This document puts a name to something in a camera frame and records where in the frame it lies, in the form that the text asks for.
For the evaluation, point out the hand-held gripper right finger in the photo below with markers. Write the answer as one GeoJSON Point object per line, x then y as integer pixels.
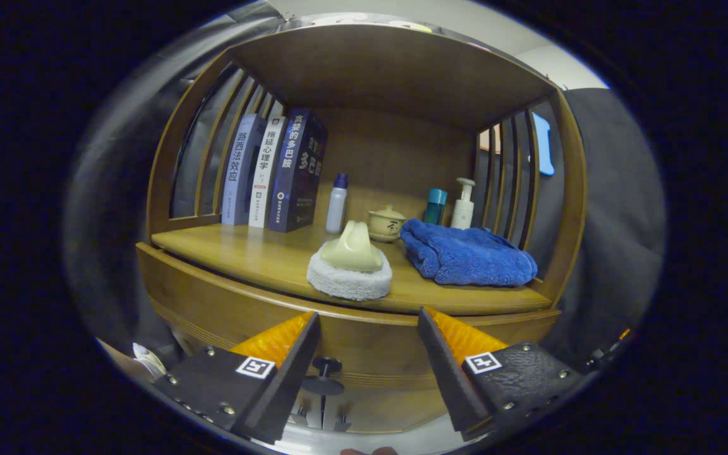
{"type": "Point", "coordinates": [449, 373]}

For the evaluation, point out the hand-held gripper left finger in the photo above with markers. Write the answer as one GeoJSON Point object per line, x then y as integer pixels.
{"type": "Point", "coordinates": [285, 385]}

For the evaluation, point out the wooden cabinet door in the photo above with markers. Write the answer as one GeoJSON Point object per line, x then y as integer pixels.
{"type": "Point", "coordinates": [313, 404]}
{"type": "Point", "coordinates": [389, 411]}

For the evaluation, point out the wooden countertop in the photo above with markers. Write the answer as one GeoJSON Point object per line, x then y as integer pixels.
{"type": "Point", "coordinates": [263, 253]}

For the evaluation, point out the wooden cabinet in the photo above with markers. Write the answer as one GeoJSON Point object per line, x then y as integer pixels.
{"type": "Point", "coordinates": [389, 69]}

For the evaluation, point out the blue folded towel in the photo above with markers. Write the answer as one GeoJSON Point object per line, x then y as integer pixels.
{"type": "Point", "coordinates": [471, 256]}

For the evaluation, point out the white shoe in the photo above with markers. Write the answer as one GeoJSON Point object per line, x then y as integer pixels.
{"type": "Point", "coordinates": [149, 361]}

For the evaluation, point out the black electronics box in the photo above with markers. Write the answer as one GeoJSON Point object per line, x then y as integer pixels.
{"type": "Point", "coordinates": [604, 357]}

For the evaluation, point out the beige lidded tea cup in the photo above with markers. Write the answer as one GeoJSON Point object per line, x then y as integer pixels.
{"type": "Point", "coordinates": [386, 226]}

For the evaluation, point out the white pump bottle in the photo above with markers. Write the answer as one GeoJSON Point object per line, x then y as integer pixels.
{"type": "Point", "coordinates": [462, 212]}

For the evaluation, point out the teal bottle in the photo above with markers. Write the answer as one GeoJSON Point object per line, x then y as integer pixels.
{"type": "Point", "coordinates": [435, 208]}

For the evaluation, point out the person's leg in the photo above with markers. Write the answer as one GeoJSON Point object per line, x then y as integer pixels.
{"type": "Point", "coordinates": [121, 360]}

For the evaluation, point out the white bottle with blue cap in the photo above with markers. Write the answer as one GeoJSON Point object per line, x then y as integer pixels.
{"type": "Point", "coordinates": [336, 208]}

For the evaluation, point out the dark blue book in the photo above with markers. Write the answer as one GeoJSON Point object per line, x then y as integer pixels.
{"type": "Point", "coordinates": [297, 174]}

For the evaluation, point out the white book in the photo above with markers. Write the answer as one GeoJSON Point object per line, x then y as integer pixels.
{"type": "Point", "coordinates": [266, 174]}

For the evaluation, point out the grey-blue book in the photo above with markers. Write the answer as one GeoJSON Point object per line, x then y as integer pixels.
{"type": "Point", "coordinates": [237, 174]}

